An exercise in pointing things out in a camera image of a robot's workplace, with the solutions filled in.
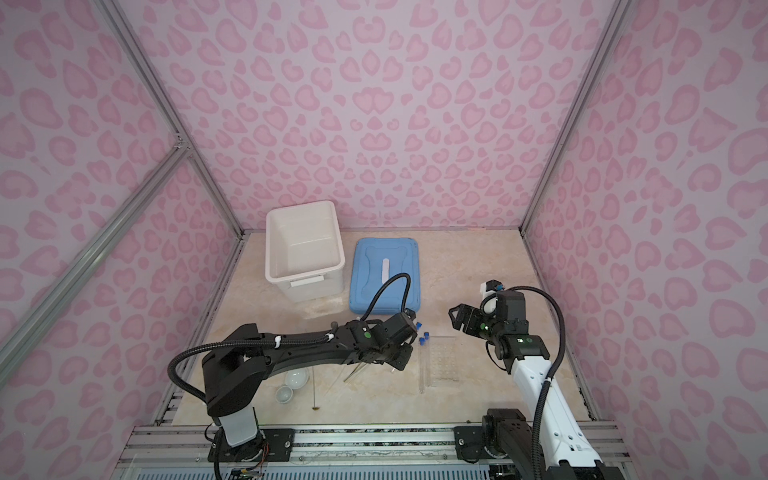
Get blue plastic bin lid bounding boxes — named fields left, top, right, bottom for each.
left=349, top=238, right=421, bottom=315

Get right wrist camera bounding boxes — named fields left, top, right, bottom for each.
left=479, top=280, right=504, bottom=315

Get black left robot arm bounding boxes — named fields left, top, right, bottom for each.
left=202, top=309, right=418, bottom=447

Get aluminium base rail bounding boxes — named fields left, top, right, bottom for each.
left=113, top=419, right=637, bottom=480

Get large white ceramic dish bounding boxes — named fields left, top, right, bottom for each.
left=284, top=368, right=311, bottom=390

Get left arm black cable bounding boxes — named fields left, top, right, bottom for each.
left=166, top=272, right=413, bottom=403

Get small white ceramic dish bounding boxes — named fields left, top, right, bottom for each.
left=275, top=385, right=294, bottom=404

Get clear glass stirring rod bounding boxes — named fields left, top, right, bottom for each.
left=325, top=372, right=343, bottom=395

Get white plastic storage bin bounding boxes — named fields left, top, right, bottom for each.
left=265, top=200, right=345, bottom=303

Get metal tweezers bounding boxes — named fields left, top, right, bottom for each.
left=343, top=363, right=368, bottom=383

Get clear acrylic test tube rack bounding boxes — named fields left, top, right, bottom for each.
left=428, top=336, right=459, bottom=386

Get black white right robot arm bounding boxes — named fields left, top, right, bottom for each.
left=449, top=286, right=624, bottom=479

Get blue capped test tube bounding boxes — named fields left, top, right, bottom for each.
left=420, top=332, right=431, bottom=391
left=418, top=337, right=429, bottom=395

